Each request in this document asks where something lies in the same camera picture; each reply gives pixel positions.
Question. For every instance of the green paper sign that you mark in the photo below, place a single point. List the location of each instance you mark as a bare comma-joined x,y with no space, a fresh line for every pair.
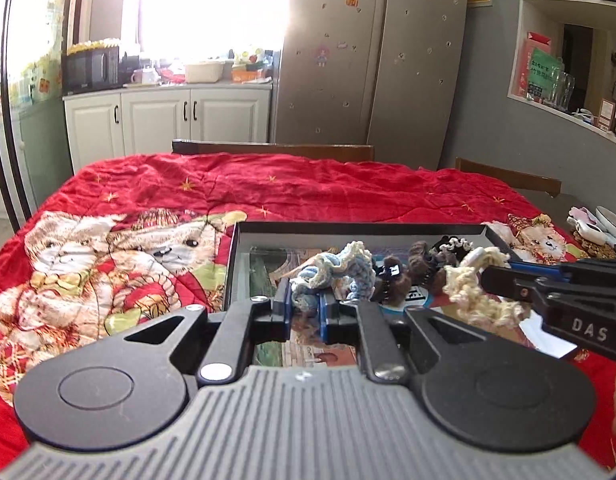
537,70

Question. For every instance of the yellow cloth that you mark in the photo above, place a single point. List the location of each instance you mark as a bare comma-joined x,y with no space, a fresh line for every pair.
93,46

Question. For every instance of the beige double-door refrigerator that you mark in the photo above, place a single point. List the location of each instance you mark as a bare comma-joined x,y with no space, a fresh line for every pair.
338,110

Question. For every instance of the black microwave oven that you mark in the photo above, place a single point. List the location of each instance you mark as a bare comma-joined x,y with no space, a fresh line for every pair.
88,70

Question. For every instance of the white mug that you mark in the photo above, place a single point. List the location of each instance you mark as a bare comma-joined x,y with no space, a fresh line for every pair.
143,76

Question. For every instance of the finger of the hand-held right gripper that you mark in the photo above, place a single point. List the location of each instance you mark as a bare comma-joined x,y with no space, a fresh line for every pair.
542,270
507,282

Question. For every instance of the brown fluffy hair claw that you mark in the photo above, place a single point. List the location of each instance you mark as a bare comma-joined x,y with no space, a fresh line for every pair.
425,262
390,287

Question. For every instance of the white pink plastic gadget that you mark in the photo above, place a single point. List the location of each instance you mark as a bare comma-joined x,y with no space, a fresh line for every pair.
590,230

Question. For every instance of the black shallow cardboard box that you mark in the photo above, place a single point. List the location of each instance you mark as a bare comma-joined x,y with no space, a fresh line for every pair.
237,260

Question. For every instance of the white plastic tub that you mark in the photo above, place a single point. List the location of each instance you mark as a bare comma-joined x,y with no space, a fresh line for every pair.
204,72

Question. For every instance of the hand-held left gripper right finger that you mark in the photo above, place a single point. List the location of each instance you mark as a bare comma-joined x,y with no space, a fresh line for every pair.
329,311

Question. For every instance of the doll fridge magnet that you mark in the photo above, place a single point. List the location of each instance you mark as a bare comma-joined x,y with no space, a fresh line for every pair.
323,56

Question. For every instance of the white kitchen cabinet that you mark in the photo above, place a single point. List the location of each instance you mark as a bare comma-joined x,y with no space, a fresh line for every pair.
153,120

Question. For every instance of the red printed blanket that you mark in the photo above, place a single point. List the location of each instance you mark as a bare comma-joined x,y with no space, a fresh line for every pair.
138,185

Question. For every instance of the black white-trimmed scrunchie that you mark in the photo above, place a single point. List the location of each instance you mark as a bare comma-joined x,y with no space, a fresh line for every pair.
452,247

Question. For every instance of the bright window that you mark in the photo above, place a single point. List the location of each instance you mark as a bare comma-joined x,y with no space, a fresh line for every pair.
208,5

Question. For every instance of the pink paper bag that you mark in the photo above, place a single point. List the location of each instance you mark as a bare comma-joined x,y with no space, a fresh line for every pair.
535,39

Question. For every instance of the black sliding door frame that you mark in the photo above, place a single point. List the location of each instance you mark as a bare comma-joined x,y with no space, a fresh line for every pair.
3,110

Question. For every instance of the clear glass jar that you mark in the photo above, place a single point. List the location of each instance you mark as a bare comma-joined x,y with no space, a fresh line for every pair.
562,87

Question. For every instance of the cream knitted scrunchie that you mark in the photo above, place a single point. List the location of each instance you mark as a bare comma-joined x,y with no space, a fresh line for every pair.
467,295

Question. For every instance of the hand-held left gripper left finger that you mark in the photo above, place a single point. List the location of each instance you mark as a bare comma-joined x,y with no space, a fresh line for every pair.
284,305

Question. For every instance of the light blue knitted scrunchie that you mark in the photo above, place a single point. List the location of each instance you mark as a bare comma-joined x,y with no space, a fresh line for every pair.
358,270

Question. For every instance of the white wall shelf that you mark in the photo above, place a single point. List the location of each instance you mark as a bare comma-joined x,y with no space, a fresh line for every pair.
515,35

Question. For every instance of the orange box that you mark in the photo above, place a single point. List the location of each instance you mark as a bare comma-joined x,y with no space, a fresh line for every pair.
248,76

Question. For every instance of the white plate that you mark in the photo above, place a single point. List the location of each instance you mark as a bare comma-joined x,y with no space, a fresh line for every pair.
613,220

